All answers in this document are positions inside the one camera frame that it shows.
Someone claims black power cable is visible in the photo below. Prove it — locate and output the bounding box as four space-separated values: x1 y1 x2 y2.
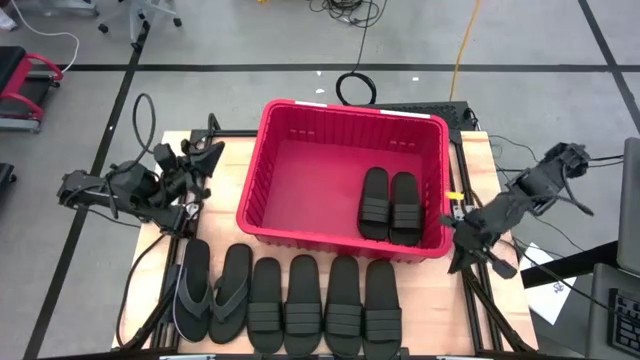
114 232 169 349

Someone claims black aluminium table frame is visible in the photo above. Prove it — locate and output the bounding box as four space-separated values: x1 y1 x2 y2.
112 113 539 360

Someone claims black keyboard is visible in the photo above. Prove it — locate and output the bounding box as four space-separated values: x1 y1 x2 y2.
607 288 640 359

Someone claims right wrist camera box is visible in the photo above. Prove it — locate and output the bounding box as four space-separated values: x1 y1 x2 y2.
514 167 554 201

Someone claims black floor beam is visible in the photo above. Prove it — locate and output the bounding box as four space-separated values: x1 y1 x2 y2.
519 239 620 290

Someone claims thin black cable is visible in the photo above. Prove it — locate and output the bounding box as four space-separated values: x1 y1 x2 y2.
487 133 626 174

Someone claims yellow extension cable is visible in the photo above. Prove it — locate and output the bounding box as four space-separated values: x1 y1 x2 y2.
448 0 482 103

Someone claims black perforated computer case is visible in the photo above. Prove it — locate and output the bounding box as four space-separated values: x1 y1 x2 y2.
357 101 475 132

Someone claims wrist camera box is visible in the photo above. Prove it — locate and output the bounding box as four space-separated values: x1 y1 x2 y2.
514 167 554 201
152 142 177 174

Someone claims black strap slide sandal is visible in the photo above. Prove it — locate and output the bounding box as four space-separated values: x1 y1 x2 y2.
388 171 424 247
323 255 364 360
283 254 324 359
362 259 403 360
356 166 392 242
246 256 285 355

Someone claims white floor cable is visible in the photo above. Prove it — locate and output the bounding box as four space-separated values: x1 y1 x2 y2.
9 0 81 74

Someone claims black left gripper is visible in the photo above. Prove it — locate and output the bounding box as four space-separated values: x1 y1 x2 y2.
167 138 227 201

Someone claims red plastic ribbed bin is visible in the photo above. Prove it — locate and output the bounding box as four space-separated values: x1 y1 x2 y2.
235 98 455 265

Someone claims black flip-flop sandal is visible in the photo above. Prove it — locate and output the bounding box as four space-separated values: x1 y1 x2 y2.
208 243 254 345
172 238 214 344

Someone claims white office chair base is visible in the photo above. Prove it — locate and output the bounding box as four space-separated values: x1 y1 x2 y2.
97 0 183 53

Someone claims black object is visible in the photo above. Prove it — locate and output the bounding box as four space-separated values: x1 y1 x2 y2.
0 162 17 199

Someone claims white paper sheet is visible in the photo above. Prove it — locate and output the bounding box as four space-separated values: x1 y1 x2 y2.
519 242 577 326

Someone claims red framed black bench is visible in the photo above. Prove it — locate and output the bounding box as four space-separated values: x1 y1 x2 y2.
0 45 65 134

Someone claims black coiled floor cable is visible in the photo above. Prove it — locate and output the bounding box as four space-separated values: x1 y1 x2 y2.
334 0 379 106

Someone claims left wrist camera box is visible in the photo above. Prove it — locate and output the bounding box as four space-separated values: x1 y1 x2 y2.
152 142 177 174

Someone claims grey desk panel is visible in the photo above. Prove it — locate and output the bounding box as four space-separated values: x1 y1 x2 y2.
616 137 640 276

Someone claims black looped camera cable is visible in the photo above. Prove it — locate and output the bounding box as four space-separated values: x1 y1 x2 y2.
131 92 157 161

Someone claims grey desk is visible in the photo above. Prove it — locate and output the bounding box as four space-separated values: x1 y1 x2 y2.
584 262 640 360

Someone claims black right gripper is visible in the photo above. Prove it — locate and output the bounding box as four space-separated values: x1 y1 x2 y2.
439 197 519 281

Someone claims black cable bundle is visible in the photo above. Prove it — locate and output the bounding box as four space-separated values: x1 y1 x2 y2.
308 0 386 27

